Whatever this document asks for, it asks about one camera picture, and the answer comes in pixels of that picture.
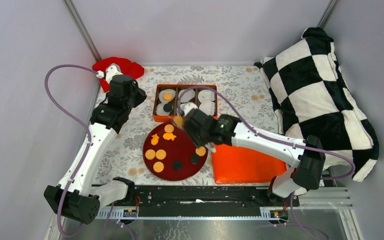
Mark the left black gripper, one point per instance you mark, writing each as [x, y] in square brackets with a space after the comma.
[141, 94]

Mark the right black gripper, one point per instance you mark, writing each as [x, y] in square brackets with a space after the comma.
[199, 142]

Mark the round orange cookie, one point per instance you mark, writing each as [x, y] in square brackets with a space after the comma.
[160, 154]
[158, 167]
[169, 128]
[167, 96]
[150, 154]
[201, 151]
[178, 121]

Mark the black round cookie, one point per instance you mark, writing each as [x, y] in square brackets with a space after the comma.
[167, 108]
[177, 165]
[195, 159]

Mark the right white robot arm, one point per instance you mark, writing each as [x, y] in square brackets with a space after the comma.
[304, 157]

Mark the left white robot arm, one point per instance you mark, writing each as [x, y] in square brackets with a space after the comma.
[74, 196]

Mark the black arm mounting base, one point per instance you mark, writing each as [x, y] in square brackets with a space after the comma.
[164, 201]

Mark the orange fish cookie right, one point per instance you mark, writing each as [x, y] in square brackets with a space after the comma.
[169, 136]

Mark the orange fish cookie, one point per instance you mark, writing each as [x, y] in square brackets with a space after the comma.
[169, 136]
[154, 139]

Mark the red cloth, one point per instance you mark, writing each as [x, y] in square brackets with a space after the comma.
[109, 67]

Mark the white paper cup liner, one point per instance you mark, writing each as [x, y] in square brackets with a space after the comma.
[208, 107]
[161, 93]
[186, 107]
[159, 110]
[186, 95]
[206, 95]

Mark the dark red round plate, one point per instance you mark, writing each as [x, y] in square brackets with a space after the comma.
[181, 149]

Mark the black round cookie bottom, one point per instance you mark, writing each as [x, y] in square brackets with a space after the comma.
[177, 165]

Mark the orange compartment cookie tin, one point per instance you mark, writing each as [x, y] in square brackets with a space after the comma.
[176, 102]

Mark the orange fish cookie left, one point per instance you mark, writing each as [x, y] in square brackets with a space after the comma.
[154, 139]

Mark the round orange cookie bottom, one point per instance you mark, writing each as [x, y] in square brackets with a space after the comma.
[158, 167]

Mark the orange tin lid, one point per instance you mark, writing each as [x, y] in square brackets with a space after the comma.
[239, 165]

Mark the floral table mat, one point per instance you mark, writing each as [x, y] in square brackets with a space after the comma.
[243, 86]

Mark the black white checkered blanket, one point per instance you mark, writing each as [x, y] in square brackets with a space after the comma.
[311, 98]

